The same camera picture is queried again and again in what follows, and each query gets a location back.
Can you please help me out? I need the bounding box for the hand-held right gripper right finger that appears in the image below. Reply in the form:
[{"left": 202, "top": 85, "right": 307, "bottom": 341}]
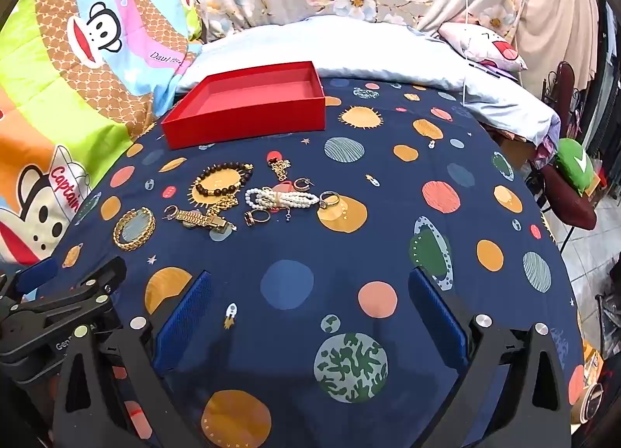
[{"left": 408, "top": 267, "right": 573, "bottom": 448}]

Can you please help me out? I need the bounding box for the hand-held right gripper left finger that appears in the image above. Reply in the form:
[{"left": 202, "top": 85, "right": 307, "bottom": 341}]
[{"left": 51, "top": 269, "right": 214, "bottom": 448}]

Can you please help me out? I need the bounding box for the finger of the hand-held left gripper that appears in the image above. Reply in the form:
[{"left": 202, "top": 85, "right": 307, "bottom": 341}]
[
  {"left": 10, "top": 256, "right": 128, "bottom": 332},
  {"left": 0, "top": 258, "right": 63, "bottom": 304}
]

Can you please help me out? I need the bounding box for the gold chain bracelet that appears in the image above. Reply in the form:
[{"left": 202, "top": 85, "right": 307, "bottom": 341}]
[{"left": 113, "top": 207, "right": 157, "bottom": 252}]

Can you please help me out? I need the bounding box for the gold wrist watch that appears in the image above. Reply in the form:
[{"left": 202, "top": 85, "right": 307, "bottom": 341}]
[{"left": 175, "top": 196, "right": 239, "bottom": 241}]

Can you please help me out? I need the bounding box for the white pearl bracelet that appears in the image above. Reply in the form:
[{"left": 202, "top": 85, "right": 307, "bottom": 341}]
[{"left": 244, "top": 186, "right": 321, "bottom": 212}]

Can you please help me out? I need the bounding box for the red cardboard box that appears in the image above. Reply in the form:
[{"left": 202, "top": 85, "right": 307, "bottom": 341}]
[{"left": 161, "top": 61, "right": 326, "bottom": 152}]

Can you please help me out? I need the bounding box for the navy planet print bedsheet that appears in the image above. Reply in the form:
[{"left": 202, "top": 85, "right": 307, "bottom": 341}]
[{"left": 53, "top": 76, "right": 588, "bottom": 448}]

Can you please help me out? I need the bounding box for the colourful monkey print blanket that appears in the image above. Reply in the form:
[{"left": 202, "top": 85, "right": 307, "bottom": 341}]
[{"left": 0, "top": 0, "right": 205, "bottom": 267}]

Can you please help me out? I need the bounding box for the green cushion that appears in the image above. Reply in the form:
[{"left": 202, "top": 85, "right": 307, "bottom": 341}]
[{"left": 554, "top": 137, "right": 595, "bottom": 196}]

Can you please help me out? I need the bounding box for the dark metal chair back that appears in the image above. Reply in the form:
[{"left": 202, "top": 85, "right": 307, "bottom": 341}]
[{"left": 543, "top": 60, "right": 590, "bottom": 138}]

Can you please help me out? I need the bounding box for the light blue quilt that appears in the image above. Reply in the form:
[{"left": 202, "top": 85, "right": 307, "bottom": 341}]
[{"left": 177, "top": 18, "right": 556, "bottom": 145}]

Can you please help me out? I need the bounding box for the pink cartoon pillow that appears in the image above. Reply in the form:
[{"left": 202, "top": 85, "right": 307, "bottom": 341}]
[{"left": 439, "top": 22, "right": 529, "bottom": 73}]

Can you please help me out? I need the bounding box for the beige curtain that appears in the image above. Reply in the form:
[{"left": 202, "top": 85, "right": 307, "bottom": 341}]
[{"left": 514, "top": 0, "right": 602, "bottom": 99}]

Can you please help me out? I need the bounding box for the brown bead bracelet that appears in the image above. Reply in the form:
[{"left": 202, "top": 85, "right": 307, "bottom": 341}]
[{"left": 193, "top": 161, "right": 254, "bottom": 199}]

